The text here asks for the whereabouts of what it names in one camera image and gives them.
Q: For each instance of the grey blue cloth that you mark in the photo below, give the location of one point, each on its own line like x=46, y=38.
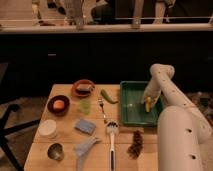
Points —
x=82, y=149

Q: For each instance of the small green cup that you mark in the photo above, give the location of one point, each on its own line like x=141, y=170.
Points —
x=85, y=106

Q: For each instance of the brown dried grape bunch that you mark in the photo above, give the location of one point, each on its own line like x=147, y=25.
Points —
x=134, y=150

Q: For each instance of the green plastic tray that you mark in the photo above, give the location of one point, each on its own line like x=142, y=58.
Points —
x=132, y=112

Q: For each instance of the silver fork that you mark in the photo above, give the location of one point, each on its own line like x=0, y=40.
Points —
x=101, y=104

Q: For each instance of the metal cup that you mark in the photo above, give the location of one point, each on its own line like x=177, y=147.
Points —
x=55, y=152

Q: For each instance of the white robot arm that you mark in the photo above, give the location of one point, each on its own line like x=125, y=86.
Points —
x=181, y=127

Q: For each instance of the black office chair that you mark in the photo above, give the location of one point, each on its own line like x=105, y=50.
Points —
x=14, y=105

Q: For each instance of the orange fruit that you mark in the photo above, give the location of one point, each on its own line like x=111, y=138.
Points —
x=58, y=105

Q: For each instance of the blue sponge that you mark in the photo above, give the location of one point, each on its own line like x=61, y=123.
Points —
x=85, y=126

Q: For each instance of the white round container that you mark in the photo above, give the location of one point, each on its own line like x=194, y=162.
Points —
x=48, y=129

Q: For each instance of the dark red bowl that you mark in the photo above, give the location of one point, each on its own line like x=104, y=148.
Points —
x=65, y=99

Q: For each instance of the orange bowl with sponge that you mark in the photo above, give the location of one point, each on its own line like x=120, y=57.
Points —
x=77, y=93

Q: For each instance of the dark sponge in bowl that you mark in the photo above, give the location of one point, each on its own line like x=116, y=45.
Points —
x=84, y=87

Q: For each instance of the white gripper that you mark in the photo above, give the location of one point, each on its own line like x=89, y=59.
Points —
x=153, y=91

